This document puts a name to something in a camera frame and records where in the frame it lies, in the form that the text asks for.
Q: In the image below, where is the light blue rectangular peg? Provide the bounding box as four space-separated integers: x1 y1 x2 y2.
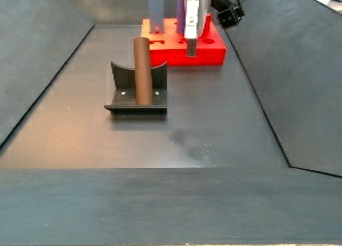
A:
148 0 164 34

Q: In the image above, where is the purple round peg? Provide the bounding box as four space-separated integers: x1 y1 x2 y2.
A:
176 0 185 34

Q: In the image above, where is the red peg board block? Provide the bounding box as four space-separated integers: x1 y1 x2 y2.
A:
140 17 228 67

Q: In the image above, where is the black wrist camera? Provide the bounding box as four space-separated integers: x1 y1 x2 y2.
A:
217 6 244 29

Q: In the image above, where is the black curved cradle fixture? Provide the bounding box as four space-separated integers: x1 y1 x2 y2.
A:
104 63 167 113

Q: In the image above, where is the red star peg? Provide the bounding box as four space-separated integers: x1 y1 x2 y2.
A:
201 13 211 37

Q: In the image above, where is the brown oval rod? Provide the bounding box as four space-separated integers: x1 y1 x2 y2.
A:
133 37 152 105

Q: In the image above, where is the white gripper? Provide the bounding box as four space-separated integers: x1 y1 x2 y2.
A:
184 0 209 57

